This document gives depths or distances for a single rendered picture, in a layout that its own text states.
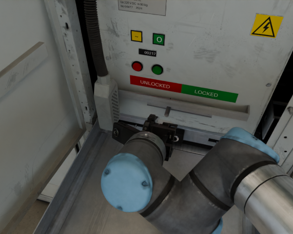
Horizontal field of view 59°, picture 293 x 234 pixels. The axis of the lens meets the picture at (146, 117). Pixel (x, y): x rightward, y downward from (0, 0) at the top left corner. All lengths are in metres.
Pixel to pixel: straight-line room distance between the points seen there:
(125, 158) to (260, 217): 0.21
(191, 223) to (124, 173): 0.14
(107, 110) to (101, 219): 0.31
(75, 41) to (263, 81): 0.52
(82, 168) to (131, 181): 0.48
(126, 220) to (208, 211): 0.39
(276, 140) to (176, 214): 0.49
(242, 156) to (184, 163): 0.49
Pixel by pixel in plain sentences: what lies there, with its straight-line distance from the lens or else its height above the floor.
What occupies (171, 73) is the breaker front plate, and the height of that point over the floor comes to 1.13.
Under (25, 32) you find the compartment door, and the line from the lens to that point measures 0.71.
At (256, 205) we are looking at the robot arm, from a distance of 0.39.
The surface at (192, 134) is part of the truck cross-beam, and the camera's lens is 0.90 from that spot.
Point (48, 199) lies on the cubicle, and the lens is 1.75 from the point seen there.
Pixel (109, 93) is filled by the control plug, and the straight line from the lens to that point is 0.74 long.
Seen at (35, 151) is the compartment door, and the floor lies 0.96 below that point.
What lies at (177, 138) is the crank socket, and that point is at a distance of 0.89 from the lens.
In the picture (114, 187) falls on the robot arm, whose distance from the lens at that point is 0.45.
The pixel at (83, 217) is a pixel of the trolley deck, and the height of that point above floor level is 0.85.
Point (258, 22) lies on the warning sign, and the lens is 0.67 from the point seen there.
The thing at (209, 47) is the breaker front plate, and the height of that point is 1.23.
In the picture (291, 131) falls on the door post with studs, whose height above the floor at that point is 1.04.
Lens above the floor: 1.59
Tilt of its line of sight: 46 degrees down
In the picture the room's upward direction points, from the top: straight up
